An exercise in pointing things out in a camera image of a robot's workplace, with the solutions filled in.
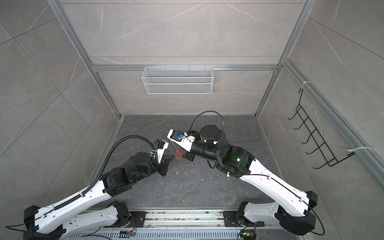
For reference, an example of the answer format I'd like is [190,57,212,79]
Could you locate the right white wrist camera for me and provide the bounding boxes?
[167,129,196,152]

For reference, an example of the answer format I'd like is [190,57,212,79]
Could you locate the white wire mesh basket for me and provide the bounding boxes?
[142,67,214,95]

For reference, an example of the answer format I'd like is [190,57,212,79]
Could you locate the right black camera cable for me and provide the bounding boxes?
[188,110,226,136]

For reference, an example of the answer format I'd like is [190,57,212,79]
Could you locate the left black corrugated cable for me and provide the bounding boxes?
[53,134,155,211]

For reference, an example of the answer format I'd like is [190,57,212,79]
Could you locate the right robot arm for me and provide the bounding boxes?
[168,125,318,236]

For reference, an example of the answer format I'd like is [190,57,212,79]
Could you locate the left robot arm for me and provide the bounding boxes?
[23,152,175,240]

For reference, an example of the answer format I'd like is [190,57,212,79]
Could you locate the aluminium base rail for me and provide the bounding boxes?
[69,209,298,240]

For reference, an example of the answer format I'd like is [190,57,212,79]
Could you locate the black wire hook rack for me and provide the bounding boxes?
[288,89,355,170]

